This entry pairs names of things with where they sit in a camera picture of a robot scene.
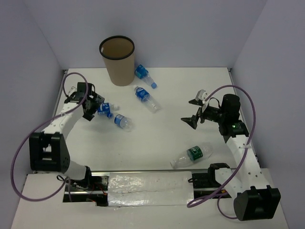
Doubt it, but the blue label bottle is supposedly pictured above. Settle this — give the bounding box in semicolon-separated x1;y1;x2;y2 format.
97;103;120;115
134;63;157;89
107;113;132;132
133;85;161;113

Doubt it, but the green label clear bottle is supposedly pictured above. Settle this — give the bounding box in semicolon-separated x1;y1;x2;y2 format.
170;142;214;169

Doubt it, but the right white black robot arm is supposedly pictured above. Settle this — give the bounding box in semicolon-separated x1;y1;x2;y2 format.
182;90;281;221

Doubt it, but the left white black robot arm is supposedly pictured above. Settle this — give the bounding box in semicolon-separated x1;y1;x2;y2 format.
29;82;104;190

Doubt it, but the brown cardboard cylinder bin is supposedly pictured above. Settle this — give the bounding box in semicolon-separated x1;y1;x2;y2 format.
99;35;135;86

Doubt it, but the blue label bottle by bin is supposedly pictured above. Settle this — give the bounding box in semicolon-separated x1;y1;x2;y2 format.
134;63;157;89

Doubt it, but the blue label bottle front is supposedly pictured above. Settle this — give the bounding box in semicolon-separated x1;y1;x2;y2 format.
107;113;132;132

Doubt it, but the silver foil tape sheet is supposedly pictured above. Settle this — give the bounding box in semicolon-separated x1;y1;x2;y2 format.
108;171;194;207

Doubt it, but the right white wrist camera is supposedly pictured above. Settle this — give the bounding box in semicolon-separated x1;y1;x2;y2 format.
195;89;208;112

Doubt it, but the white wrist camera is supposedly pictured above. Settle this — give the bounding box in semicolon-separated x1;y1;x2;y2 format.
64;86;77;103
195;89;208;112

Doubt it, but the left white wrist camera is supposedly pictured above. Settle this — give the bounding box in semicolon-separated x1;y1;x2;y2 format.
64;86;77;103

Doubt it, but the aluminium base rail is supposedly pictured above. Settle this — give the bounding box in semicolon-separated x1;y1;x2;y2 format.
91;168;208;174

